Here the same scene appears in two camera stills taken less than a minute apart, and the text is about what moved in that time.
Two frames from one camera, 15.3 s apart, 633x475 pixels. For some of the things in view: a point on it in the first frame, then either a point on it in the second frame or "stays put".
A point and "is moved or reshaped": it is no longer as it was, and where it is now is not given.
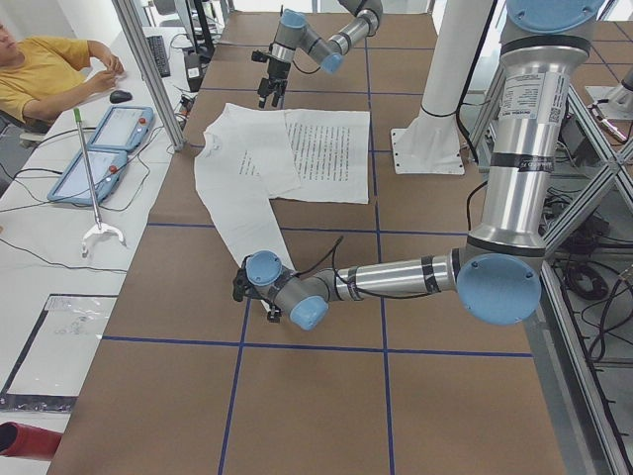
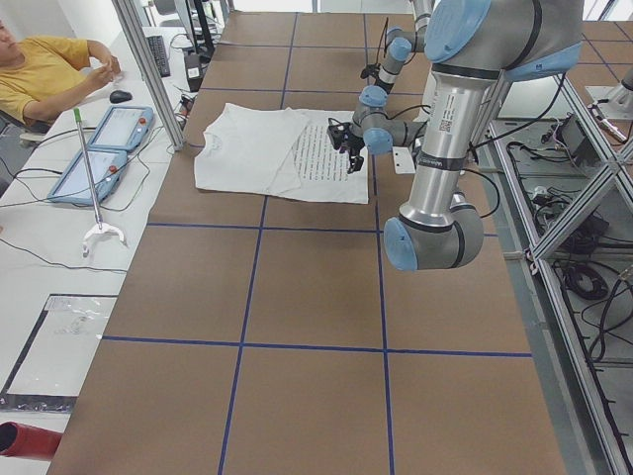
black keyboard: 160,55 stays put
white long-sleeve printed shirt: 248,156 is moved or reshaped
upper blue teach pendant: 124,128 stays put
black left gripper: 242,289 -> 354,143
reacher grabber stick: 100,228 stays put
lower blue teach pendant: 74,187 stays put
